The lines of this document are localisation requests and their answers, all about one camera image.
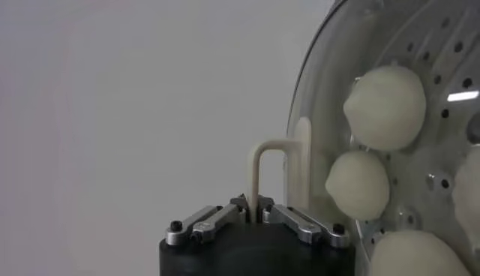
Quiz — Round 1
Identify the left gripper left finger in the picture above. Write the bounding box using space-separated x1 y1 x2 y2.
164 194 249 247

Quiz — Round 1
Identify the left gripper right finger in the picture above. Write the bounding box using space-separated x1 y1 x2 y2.
258 194 352 248

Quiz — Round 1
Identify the glass lid with cream handle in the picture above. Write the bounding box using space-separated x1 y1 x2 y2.
247 0 480 276

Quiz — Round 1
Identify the white steamed baozi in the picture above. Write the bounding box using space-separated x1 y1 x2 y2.
325 150 391 221
451 145 480 241
343 65 428 152
369 229 472 276

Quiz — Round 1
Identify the stainless steel steamer basket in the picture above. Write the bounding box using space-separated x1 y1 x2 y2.
295 0 480 276

